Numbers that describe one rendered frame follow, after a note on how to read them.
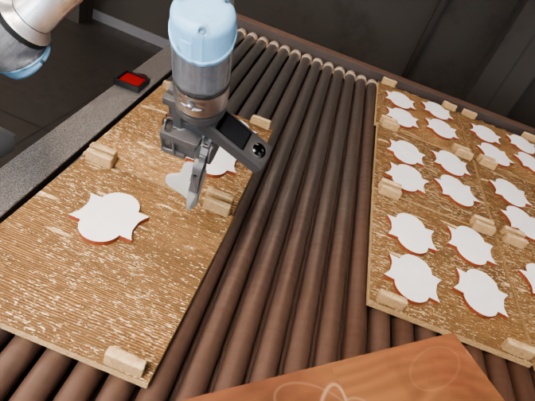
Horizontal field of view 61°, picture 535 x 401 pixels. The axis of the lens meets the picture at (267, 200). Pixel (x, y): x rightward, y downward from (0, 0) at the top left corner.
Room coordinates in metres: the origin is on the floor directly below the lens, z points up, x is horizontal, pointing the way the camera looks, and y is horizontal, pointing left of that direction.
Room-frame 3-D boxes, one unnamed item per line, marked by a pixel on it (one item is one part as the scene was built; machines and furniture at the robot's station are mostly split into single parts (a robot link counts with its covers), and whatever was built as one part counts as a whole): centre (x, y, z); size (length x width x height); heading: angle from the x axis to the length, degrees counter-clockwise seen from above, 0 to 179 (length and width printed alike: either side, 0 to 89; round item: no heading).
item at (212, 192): (0.76, 0.10, 0.95); 0.06 x 0.02 x 0.03; 90
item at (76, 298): (0.53, 0.23, 0.93); 0.41 x 0.35 x 0.02; 179
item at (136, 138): (0.95, 0.23, 0.93); 0.41 x 0.35 x 0.02; 0
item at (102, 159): (0.73, 0.36, 0.95); 0.06 x 0.02 x 0.03; 89
